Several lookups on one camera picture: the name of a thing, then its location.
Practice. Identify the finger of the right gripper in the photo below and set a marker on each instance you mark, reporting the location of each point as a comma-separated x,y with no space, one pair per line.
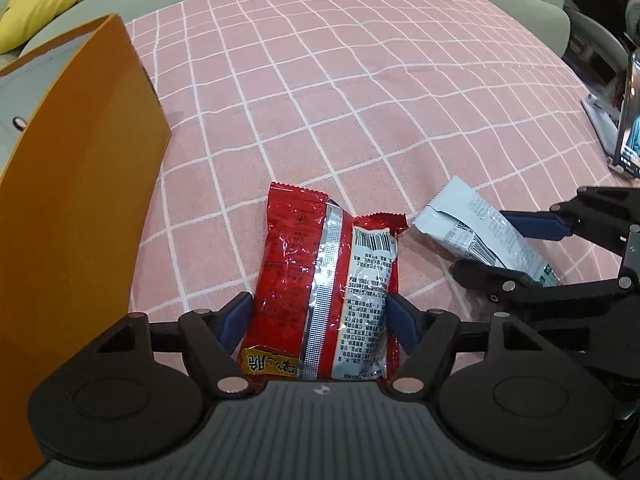
520,295

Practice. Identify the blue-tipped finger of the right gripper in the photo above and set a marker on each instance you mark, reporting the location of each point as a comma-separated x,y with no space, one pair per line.
600,214

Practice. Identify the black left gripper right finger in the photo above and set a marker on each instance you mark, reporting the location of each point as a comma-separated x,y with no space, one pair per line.
431,340

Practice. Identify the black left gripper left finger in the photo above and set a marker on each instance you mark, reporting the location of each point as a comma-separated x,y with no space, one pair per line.
206,340

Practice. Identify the white snack packet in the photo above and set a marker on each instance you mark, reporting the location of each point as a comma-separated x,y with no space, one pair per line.
465,224

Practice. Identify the red silver snack packet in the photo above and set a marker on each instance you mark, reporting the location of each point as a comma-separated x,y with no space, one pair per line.
319,304

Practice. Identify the smartphone on stand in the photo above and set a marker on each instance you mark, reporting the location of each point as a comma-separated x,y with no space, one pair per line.
616,124

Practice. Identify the pink checkered tablecloth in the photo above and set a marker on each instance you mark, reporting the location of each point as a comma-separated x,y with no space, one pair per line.
377,103

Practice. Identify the orange storage box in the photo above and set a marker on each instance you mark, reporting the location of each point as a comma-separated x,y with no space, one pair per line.
82,138

